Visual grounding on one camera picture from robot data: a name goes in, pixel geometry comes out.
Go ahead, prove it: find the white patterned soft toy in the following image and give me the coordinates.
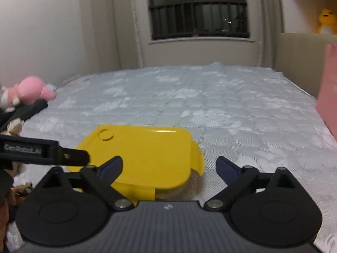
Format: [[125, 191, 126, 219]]
[[5, 117, 25, 137]]

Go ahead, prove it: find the small olive brown object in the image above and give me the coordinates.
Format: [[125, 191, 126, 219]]
[[12, 183, 34, 198]]

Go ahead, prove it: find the pink plush toy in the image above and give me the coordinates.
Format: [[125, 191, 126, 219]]
[[0, 75, 57, 111]]

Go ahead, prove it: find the dark barred window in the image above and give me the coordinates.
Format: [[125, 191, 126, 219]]
[[146, 0, 250, 41]]

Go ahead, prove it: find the yellow plush toy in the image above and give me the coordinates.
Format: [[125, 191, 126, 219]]
[[315, 8, 337, 35]]

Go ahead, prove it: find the yellow container lid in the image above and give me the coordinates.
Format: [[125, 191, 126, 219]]
[[75, 125, 205, 201]]

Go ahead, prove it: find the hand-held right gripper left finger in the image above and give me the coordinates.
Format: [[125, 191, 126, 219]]
[[39, 155, 133, 211]]

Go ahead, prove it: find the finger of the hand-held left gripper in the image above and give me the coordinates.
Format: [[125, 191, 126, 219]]
[[56, 147, 90, 167]]

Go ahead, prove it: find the beige curtain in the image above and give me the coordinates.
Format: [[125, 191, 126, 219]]
[[112, 0, 145, 70], [254, 0, 285, 69]]

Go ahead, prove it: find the pink paper bag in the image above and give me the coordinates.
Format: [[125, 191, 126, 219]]
[[315, 43, 337, 135]]

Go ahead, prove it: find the beige padded headboard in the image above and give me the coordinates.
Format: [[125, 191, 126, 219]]
[[274, 32, 337, 98]]

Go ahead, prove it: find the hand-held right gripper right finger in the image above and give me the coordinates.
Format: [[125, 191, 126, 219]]
[[204, 156, 299, 211]]

